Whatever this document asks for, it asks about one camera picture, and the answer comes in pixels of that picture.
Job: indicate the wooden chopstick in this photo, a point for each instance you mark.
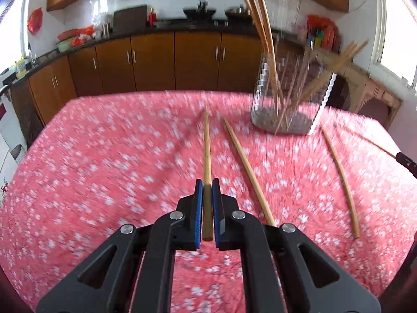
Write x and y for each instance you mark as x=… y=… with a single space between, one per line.
x=345 y=57
x=342 y=182
x=374 y=143
x=260 y=27
x=264 y=9
x=206 y=143
x=325 y=81
x=244 y=163

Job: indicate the kitchen faucet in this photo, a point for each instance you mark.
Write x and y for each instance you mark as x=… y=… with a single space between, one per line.
x=32 y=53

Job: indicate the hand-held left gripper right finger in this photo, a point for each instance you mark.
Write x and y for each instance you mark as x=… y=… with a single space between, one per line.
x=216 y=221

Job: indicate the red bag over bottles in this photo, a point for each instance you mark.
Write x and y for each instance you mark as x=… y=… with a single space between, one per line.
x=321 y=22

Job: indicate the chopsticks in glass holder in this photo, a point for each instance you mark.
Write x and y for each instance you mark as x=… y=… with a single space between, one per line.
x=374 y=94

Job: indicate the yellow detergent bottle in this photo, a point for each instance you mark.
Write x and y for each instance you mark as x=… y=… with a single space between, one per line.
x=21 y=69

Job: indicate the black kitchen countertop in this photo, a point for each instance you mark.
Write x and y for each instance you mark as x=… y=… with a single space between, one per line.
x=136 y=31

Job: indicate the wooden lower kitchen cabinets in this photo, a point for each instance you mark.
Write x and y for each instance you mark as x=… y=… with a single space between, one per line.
x=153 y=62

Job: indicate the green basin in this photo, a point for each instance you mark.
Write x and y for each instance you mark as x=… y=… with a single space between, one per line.
x=65 y=45

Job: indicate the white appliance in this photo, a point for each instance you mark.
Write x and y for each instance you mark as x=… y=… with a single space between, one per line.
x=13 y=143

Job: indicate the dark cutting board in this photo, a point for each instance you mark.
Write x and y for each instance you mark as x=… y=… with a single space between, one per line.
x=129 y=19

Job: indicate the coloured seasoning boxes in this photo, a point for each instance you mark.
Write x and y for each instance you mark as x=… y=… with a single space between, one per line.
x=315 y=38

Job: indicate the red floral tablecloth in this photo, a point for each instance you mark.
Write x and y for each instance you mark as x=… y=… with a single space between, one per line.
x=114 y=186

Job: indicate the steel cup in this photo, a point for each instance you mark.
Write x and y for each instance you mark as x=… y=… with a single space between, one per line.
x=106 y=30

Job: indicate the clear glass holder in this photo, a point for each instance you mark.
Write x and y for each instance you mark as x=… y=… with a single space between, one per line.
x=280 y=122

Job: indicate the tall red sauce bottle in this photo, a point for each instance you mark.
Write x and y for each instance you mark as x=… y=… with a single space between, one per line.
x=328 y=39

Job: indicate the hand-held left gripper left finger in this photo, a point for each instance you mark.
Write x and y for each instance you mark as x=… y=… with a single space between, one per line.
x=199 y=221

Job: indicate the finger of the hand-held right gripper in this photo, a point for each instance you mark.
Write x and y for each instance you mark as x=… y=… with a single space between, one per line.
x=409 y=166

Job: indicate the red hanging wall bag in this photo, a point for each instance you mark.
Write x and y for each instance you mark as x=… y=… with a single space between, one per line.
x=35 y=21

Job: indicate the gas stove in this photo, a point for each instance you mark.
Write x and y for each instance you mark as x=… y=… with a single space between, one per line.
x=202 y=23

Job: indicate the black pot with lid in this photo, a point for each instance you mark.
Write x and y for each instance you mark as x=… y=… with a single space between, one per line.
x=237 y=13

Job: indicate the red basin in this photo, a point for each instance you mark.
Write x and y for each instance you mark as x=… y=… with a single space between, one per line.
x=66 y=34

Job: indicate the black wok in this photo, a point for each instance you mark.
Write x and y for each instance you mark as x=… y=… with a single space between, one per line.
x=199 y=12

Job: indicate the red plastic bag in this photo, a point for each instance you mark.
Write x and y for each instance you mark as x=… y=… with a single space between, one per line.
x=83 y=36

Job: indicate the sliding window beside sink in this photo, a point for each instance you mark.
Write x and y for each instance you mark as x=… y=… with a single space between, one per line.
x=13 y=39

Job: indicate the large bright window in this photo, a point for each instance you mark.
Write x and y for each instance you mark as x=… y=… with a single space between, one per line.
x=397 y=39

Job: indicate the dark sauce bottle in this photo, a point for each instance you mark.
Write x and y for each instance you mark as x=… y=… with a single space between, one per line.
x=336 y=42

